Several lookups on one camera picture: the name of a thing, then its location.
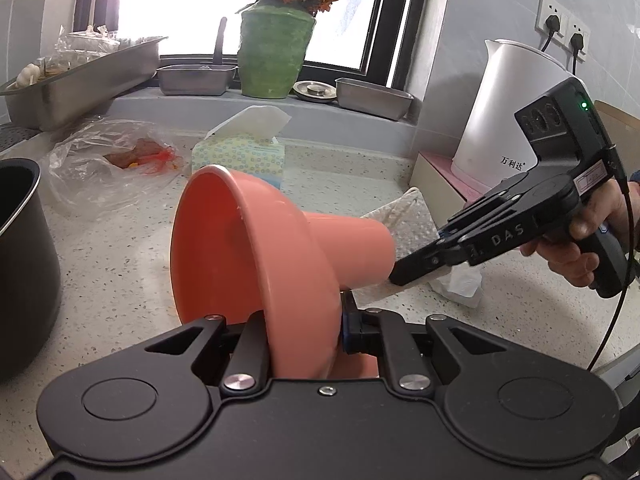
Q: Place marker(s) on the round metal lid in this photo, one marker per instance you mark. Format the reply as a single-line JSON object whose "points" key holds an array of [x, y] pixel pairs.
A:
{"points": [[315, 91]]}

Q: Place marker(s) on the pink flat box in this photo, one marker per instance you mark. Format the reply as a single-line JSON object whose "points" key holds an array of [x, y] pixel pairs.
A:
{"points": [[435, 180]]}

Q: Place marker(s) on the person's right hand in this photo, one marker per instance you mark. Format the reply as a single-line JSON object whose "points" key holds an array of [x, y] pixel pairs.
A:
{"points": [[575, 267]]}

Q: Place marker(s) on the beige box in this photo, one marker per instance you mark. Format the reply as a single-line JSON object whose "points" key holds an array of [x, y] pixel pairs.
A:
{"points": [[622, 125]]}

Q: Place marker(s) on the large steel tray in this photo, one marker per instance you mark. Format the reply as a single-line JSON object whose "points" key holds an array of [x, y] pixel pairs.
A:
{"points": [[100, 82]]}

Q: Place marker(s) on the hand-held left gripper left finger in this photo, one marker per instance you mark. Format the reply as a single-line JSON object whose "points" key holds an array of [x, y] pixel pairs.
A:
{"points": [[252, 340]]}

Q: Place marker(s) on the white paper tissue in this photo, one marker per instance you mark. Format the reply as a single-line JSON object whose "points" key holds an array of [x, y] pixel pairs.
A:
{"points": [[410, 220]]}

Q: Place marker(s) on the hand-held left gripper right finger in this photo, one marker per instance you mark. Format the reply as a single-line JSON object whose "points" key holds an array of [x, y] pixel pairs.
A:
{"points": [[350, 332]]}

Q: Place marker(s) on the orange footed bowl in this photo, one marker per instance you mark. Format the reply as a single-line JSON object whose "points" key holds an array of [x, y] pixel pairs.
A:
{"points": [[300, 260]]}

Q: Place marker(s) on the black window frame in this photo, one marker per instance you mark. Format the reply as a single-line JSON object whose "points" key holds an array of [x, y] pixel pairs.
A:
{"points": [[400, 20]]}

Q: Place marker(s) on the patterned tissue box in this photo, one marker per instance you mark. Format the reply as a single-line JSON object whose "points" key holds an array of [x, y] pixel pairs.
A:
{"points": [[240, 157]]}

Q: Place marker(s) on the white wall socket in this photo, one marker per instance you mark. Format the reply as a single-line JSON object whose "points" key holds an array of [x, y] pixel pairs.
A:
{"points": [[572, 22], [542, 5]]}

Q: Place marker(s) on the green vase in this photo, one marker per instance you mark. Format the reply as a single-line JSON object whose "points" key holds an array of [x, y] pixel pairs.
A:
{"points": [[275, 55]]}

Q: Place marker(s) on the black cooker inner pot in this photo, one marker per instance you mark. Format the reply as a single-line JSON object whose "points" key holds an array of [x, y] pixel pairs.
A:
{"points": [[25, 270]]}

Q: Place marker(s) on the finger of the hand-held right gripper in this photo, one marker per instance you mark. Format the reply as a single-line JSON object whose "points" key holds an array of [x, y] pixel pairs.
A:
{"points": [[425, 262]]}

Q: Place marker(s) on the clear plastic food bag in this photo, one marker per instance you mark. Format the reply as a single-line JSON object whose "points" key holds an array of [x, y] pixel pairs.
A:
{"points": [[85, 45]]}

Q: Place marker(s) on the garlic bulb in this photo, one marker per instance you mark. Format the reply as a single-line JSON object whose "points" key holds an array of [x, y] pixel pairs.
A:
{"points": [[27, 75]]}

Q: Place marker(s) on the white electric kettle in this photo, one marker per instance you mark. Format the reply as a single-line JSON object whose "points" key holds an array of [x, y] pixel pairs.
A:
{"points": [[495, 110]]}

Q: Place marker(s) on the small steel tray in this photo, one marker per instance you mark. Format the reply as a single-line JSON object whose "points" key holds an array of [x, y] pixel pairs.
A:
{"points": [[195, 82], [372, 102]]}

